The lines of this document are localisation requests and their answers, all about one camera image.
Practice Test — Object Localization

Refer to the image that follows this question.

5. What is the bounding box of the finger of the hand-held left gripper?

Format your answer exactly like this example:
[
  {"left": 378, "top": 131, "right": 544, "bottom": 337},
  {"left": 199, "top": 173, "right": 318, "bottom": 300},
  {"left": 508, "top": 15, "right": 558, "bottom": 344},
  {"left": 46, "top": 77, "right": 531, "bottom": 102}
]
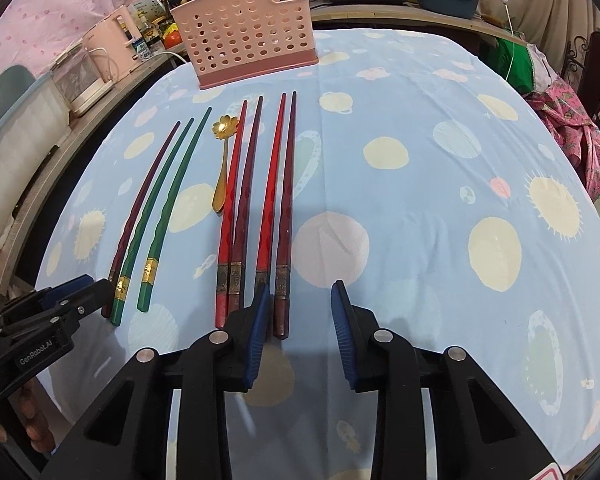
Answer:
[
  {"left": 0, "top": 279, "right": 113, "bottom": 341},
  {"left": 2, "top": 275, "right": 95, "bottom": 318}
]

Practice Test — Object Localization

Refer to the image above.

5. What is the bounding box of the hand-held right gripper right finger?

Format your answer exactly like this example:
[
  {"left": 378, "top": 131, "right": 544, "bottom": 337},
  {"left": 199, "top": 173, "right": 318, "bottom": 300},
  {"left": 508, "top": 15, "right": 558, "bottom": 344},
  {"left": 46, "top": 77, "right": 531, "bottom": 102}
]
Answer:
[{"left": 330, "top": 280, "right": 561, "bottom": 480}]

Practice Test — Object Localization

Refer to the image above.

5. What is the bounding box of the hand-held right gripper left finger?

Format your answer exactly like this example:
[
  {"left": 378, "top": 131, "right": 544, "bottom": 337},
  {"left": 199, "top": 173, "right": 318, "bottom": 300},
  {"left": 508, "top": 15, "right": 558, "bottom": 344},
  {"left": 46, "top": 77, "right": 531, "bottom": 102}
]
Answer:
[{"left": 40, "top": 284, "right": 276, "bottom": 480}]

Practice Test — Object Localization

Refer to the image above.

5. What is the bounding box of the green chopstick gold band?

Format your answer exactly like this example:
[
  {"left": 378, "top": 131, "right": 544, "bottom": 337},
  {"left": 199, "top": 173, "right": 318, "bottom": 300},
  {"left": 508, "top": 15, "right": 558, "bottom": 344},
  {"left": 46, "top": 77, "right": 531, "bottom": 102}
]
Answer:
[
  {"left": 136, "top": 106, "right": 213, "bottom": 312},
  {"left": 109, "top": 117, "right": 196, "bottom": 328}
]

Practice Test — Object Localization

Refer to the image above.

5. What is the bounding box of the dark red chopstick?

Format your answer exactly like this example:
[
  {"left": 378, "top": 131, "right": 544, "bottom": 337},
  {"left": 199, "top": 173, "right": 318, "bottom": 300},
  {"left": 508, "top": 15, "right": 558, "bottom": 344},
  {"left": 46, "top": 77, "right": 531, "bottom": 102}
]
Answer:
[
  {"left": 272, "top": 91, "right": 298, "bottom": 339},
  {"left": 228, "top": 95, "right": 265, "bottom": 313}
]

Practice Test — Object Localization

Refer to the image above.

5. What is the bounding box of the maroon chopstick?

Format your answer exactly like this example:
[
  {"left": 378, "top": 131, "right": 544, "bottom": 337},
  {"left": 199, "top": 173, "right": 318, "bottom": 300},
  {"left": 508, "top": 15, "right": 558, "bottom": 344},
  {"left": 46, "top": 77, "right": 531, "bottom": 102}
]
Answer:
[{"left": 101, "top": 120, "right": 182, "bottom": 318}]

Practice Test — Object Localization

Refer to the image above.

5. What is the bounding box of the gold flower spoon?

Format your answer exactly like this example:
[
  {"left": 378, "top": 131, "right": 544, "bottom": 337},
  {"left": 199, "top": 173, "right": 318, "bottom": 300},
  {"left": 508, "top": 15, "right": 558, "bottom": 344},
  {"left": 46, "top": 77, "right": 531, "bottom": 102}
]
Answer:
[{"left": 211, "top": 114, "right": 237, "bottom": 215}]

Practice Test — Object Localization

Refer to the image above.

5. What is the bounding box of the pink perforated utensil basket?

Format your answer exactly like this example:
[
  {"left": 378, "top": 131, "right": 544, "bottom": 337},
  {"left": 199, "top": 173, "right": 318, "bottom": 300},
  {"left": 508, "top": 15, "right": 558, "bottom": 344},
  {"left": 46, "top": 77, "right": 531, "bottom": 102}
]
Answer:
[{"left": 170, "top": 0, "right": 321, "bottom": 91}]

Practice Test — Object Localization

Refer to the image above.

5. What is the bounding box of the person's left hand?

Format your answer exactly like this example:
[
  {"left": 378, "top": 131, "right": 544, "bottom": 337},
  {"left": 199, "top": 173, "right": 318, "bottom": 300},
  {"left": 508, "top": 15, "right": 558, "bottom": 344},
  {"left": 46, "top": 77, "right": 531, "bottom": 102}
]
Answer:
[{"left": 15, "top": 377, "right": 61, "bottom": 458}]

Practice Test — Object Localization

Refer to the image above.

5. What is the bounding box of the white storage box teal lid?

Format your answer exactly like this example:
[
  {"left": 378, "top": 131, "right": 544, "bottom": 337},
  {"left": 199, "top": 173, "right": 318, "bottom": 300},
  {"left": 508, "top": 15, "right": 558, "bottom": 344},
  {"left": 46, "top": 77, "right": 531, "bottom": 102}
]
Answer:
[{"left": 0, "top": 66, "right": 73, "bottom": 248}]

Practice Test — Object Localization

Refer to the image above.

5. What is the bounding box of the blue printed tablecloth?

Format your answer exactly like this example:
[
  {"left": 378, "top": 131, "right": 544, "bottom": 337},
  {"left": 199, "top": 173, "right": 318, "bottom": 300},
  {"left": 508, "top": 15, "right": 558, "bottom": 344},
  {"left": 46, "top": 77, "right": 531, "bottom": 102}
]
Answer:
[{"left": 35, "top": 27, "right": 600, "bottom": 480}]

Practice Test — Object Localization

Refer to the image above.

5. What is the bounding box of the white appliance clear lid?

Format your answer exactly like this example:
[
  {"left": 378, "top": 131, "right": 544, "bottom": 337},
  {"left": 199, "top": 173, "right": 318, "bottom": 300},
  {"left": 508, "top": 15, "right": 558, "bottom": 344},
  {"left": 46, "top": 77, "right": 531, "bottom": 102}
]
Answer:
[{"left": 50, "top": 47, "right": 116, "bottom": 118}]

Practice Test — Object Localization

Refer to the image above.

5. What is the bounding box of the pink electric kettle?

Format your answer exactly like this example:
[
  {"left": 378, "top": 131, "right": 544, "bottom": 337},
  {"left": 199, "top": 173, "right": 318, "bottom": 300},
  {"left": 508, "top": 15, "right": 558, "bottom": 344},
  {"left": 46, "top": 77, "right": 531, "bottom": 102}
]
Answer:
[{"left": 82, "top": 5, "right": 141, "bottom": 83}]

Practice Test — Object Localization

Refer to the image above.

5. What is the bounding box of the pink dotted curtain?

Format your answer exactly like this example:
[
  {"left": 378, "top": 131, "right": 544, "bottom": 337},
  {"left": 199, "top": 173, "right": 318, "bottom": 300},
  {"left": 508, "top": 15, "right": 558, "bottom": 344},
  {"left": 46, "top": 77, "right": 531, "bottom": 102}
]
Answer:
[{"left": 0, "top": 0, "right": 161, "bottom": 91}]

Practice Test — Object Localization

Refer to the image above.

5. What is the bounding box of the green white carton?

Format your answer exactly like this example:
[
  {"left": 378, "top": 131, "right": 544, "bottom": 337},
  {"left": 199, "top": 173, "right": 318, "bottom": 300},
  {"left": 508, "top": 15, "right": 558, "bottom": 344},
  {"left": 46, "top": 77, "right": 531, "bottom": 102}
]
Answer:
[{"left": 130, "top": 0, "right": 167, "bottom": 23}]

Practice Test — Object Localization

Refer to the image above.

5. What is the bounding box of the pink floral cloth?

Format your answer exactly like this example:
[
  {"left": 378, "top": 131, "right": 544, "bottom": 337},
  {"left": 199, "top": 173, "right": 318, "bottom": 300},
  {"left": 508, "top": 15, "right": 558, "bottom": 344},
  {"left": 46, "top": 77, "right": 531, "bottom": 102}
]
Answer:
[{"left": 525, "top": 82, "right": 600, "bottom": 196}]

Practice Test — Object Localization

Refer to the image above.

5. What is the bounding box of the green cloth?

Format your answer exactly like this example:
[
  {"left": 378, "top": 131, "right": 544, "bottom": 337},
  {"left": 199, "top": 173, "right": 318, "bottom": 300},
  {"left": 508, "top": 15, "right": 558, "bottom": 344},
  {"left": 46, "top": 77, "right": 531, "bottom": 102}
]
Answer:
[{"left": 480, "top": 35, "right": 536, "bottom": 93}]

